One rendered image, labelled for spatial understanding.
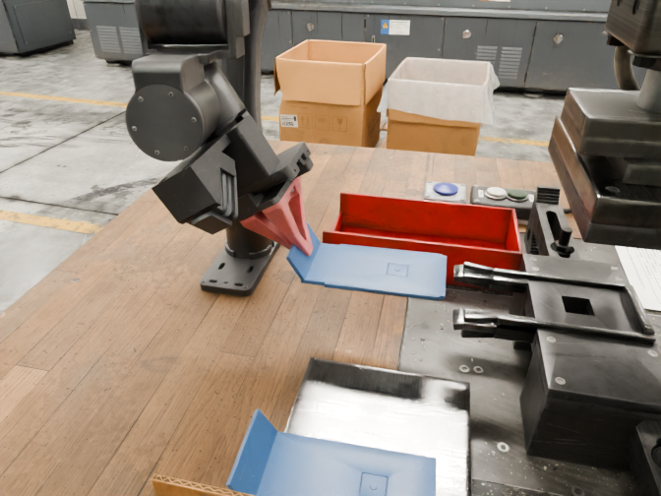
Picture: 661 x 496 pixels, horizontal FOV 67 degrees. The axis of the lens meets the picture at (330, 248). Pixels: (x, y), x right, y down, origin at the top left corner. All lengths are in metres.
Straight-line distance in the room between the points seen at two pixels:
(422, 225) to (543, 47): 4.26
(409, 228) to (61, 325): 0.48
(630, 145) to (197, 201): 0.31
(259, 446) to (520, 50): 4.68
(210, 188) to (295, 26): 4.84
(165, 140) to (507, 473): 0.39
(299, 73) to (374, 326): 2.26
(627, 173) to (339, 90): 2.37
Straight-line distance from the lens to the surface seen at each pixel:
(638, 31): 0.39
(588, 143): 0.40
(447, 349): 0.58
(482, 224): 0.76
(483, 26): 4.91
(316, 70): 2.72
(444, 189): 0.83
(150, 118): 0.40
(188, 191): 0.40
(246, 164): 0.45
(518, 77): 5.00
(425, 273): 0.51
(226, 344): 0.58
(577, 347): 0.49
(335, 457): 0.45
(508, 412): 0.53
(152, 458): 0.50
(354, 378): 0.51
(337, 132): 2.79
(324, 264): 0.52
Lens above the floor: 1.29
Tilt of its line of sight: 32 degrees down
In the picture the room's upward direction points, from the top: straight up
